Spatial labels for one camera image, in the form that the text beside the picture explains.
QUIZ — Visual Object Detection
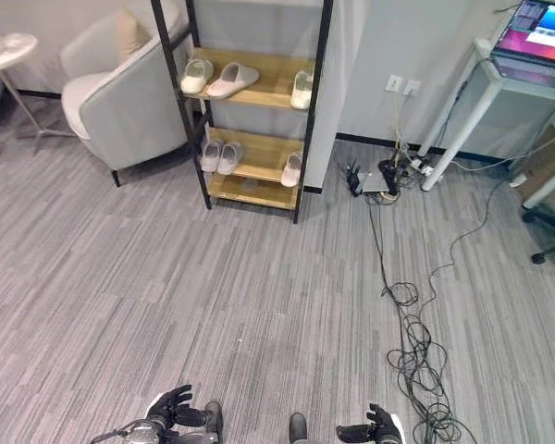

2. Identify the open laptop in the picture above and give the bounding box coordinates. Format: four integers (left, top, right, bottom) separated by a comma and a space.
489, 0, 555, 87

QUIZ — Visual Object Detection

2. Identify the white desk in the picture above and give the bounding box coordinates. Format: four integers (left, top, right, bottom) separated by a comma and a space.
416, 36, 555, 209

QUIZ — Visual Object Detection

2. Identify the grey white armchair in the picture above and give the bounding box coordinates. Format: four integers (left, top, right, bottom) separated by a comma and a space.
59, 0, 200, 188

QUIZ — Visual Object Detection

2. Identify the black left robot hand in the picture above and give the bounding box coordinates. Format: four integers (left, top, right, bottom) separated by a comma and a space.
145, 384, 209, 437

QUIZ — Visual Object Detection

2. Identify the cream green slipper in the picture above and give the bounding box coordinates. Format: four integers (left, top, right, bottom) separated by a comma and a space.
179, 58, 217, 94
290, 69, 315, 111

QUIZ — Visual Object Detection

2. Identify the dark robot foot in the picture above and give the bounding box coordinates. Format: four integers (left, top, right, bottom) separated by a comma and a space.
288, 413, 310, 444
175, 401, 224, 444

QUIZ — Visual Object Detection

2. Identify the pink slipper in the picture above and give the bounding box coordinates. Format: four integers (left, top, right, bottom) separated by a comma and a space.
216, 141, 245, 176
205, 62, 261, 99
280, 151, 303, 188
200, 140, 224, 174

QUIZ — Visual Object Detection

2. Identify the round white side table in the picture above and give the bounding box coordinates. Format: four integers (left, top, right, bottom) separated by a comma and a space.
0, 31, 75, 155

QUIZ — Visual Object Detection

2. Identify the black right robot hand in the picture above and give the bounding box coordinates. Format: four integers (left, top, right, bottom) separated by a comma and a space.
335, 402, 406, 444

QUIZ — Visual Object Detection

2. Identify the cardboard box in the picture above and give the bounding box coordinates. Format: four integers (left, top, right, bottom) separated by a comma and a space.
517, 124, 555, 205

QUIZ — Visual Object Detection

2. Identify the yellow cable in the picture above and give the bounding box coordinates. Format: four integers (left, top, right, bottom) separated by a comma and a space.
390, 90, 404, 167

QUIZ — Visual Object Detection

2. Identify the dark right robot foot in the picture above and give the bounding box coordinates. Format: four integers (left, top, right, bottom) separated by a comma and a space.
288, 413, 310, 444

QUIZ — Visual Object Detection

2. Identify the black frame wooden shoe rack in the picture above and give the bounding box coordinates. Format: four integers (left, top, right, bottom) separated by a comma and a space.
150, 0, 335, 225

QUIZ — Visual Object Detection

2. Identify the dark left robot foot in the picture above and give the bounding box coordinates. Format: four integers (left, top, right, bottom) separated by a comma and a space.
175, 401, 224, 444

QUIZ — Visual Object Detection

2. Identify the white power strip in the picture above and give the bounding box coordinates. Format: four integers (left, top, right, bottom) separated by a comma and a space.
409, 156, 434, 177

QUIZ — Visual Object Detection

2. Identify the grey flat box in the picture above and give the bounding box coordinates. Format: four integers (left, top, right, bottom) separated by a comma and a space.
360, 173, 391, 195

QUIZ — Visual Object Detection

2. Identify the black power strip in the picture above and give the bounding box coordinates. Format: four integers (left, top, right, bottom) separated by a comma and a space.
378, 159, 401, 195

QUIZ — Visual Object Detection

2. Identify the black chair base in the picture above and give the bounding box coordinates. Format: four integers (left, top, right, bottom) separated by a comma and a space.
521, 203, 555, 265

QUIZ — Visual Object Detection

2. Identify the long black floor cable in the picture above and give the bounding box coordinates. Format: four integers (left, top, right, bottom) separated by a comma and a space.
363, 170, 510, 444

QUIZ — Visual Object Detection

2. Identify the beige cushion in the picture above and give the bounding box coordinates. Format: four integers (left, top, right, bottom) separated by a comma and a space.
112, 5, 153, 53

